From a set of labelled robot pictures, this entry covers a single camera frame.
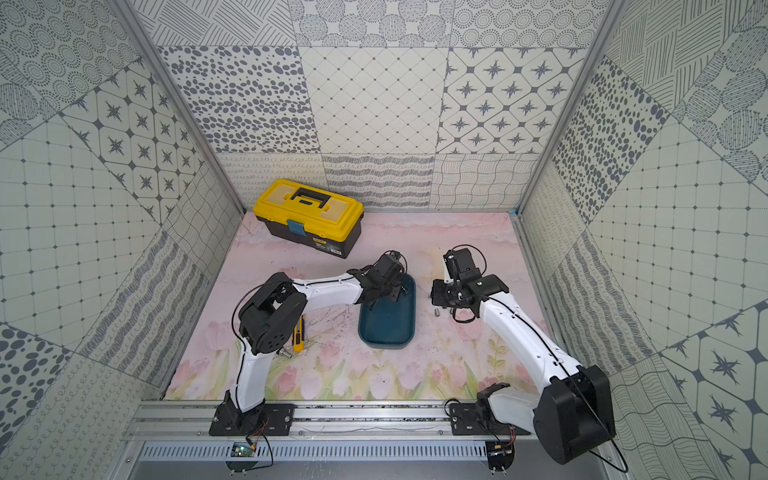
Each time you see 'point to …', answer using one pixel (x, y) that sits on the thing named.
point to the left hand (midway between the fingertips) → (398, 281)
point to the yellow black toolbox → (324, 222)
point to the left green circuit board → (241, 449)
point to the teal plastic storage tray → (390, 325)
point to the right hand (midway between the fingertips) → (439, 297)
